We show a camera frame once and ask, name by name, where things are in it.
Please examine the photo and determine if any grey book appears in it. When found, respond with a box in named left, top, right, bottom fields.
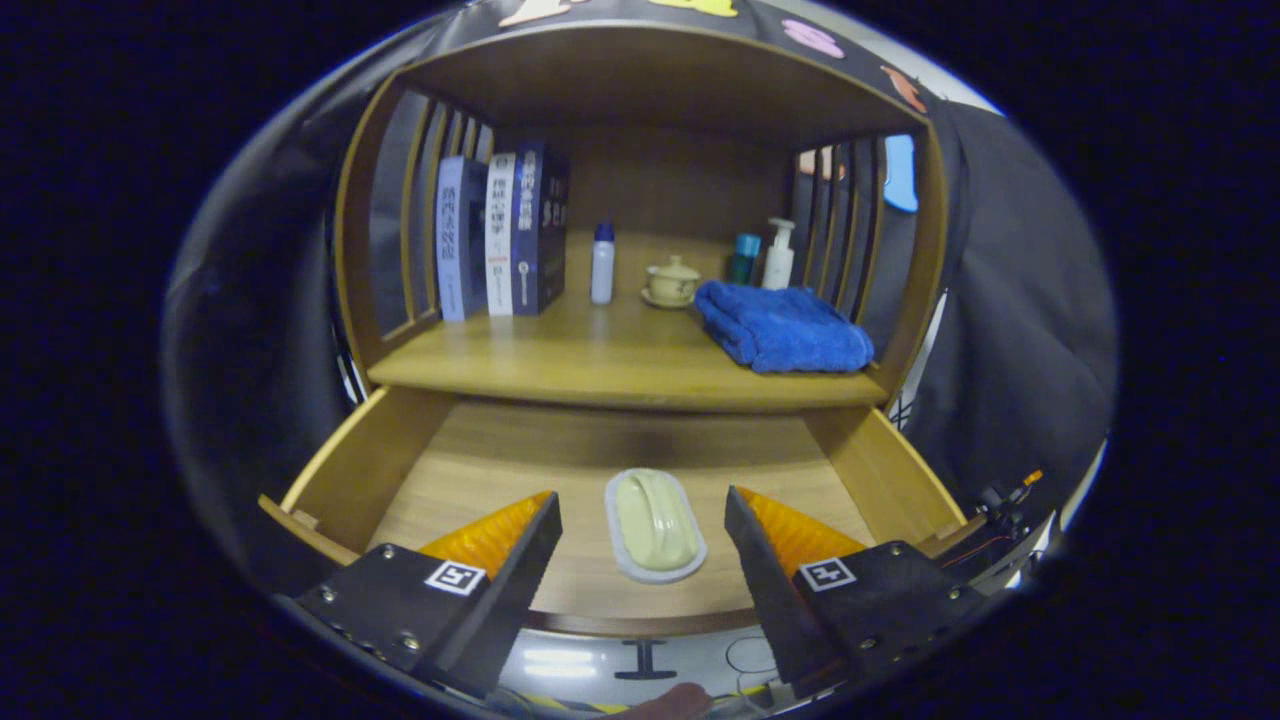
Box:
left=436, top=156, right=491, bottom=323

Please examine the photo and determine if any cream handled white scrub brush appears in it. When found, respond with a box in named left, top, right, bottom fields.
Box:
left=604, top=468, right=709, bottom=585

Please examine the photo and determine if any black backdrop cloth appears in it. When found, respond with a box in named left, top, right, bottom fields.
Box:
left=160, top=0, right=1119, bottom=601

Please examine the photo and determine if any white pump bottle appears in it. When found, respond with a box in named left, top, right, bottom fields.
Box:
left=762, top=217, right=798, bottom=292

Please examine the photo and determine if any white bottle blue cap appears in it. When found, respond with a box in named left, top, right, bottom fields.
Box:
left=590, top=221, right=617, bottom=306

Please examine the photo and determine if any dark blue book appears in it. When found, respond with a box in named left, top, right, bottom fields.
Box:
left=512, top=140, right=571, bottom=317

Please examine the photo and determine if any teal blue bottle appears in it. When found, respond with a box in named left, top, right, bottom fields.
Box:
left=727, top=233, right=762, bottom=286

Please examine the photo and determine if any wooden countertop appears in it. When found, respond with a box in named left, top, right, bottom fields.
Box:
left=367, top=285, right=891, bottom=413

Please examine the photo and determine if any wooden drawer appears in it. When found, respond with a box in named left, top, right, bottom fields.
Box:
left=258, top=385, right=969, bottom=638

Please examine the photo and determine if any white spine book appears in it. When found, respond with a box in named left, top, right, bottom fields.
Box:
left=485, top=152, right=518, bottom=318

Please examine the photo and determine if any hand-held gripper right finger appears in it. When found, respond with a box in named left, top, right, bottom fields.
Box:
left=724, top=487, right=991, bottom=700

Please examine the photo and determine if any beige lidded tea cup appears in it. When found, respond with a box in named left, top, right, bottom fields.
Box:
left=641, top=254, right=702, bottom=310

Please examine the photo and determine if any blue folded towel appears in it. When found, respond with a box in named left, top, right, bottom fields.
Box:
left=693, top=280, right=876, bottom=375

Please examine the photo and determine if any wooden cabinet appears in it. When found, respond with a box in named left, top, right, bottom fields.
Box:
left=335, top=18, right=951, bottom=413

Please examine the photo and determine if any black device with orange tip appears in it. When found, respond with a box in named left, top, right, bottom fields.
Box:
left=975, top=468, right=1046, bottom=531

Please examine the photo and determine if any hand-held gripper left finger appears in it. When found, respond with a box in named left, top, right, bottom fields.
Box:
left=275, top=490, right=564, bottom=700

